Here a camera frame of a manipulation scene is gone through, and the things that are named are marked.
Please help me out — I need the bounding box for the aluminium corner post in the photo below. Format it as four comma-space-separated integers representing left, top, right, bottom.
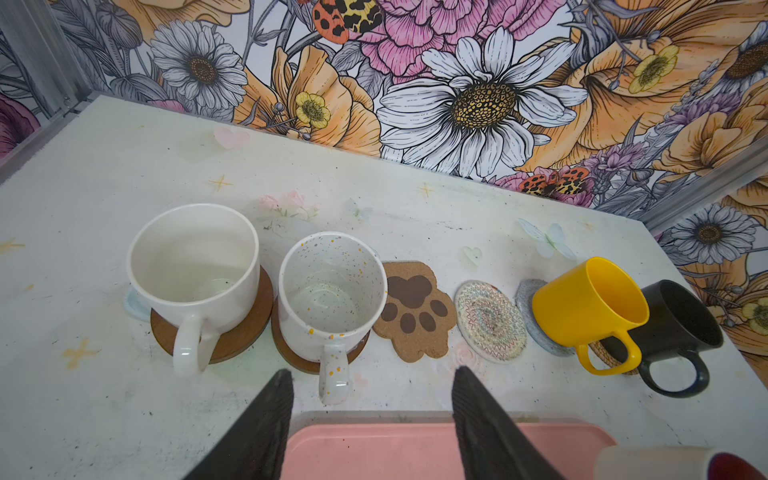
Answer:
638, 137, 767, 235
1, 1, 92, 123

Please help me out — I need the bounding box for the yellow mug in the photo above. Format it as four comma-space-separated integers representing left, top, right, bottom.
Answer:
532, 257, 650, 376

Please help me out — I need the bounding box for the light blue woven coaster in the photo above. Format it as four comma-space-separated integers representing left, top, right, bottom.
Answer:
515, 279, 576, 357

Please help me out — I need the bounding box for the round tan wicker coaster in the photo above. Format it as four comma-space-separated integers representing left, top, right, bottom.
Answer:
589, 339, 628, 368

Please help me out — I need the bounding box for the white mug red inside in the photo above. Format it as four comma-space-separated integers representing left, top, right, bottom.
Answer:
594, 446, 767, 480

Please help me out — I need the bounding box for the white multicolour woven coaster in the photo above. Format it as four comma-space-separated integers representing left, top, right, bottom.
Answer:
454, 280, 528, 364

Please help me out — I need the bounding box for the scratched round wooden coaster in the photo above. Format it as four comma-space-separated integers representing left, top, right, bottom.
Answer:
270, 297, 370, 375

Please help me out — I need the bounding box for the cork paw print coaster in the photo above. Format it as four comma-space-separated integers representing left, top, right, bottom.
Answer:
373, 261, 457, 363

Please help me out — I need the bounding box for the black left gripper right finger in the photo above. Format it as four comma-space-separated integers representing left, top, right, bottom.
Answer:
451, 366, 562, 479

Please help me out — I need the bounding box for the pink rectangular tray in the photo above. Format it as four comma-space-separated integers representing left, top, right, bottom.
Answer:
281, 418, 616, 479

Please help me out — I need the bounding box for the aluminium corner post right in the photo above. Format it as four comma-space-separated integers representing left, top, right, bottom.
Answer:
638, 137, 767, 235

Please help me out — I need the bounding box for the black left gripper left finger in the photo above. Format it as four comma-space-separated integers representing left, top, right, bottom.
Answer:
186, 369, 294, 479

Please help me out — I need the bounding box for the round dark wooden coaster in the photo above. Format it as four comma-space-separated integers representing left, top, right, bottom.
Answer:
150, 267, 274, 364

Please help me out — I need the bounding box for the aluminium corner post left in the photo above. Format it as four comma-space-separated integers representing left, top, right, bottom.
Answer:
1, 1, 92, 123

